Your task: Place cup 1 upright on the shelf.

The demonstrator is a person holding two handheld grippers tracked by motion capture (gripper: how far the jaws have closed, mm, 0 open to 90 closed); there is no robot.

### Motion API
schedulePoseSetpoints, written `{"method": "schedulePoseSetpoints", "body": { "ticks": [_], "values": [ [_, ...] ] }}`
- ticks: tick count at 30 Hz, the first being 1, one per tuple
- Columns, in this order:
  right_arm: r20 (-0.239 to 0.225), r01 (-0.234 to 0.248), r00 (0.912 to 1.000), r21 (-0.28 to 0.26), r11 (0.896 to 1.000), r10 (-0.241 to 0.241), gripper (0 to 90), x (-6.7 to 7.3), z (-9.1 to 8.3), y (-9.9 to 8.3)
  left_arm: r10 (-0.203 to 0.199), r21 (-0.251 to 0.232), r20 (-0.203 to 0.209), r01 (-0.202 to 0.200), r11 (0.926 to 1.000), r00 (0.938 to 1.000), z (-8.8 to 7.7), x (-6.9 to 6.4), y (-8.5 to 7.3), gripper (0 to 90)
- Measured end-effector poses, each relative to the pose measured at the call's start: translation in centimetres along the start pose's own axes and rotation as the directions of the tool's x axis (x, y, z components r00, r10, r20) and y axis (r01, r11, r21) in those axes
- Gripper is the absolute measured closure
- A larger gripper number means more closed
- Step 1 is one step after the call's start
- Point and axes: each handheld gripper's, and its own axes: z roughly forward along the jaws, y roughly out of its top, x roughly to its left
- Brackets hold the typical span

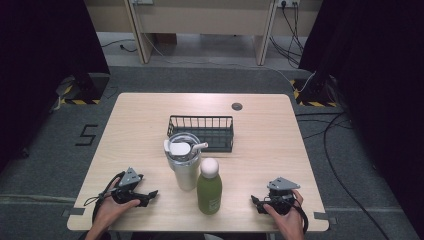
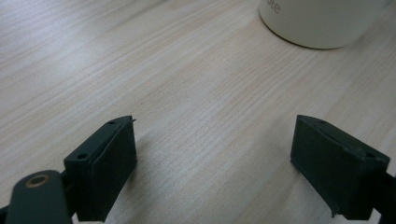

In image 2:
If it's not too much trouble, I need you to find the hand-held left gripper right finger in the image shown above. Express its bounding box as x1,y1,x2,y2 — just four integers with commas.
290,114,391,221

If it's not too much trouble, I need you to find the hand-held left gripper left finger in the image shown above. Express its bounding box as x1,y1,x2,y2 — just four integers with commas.
64,115,138,222

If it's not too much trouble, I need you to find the cream tumbler with straw lid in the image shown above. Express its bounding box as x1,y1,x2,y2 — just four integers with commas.
259,0,394,50

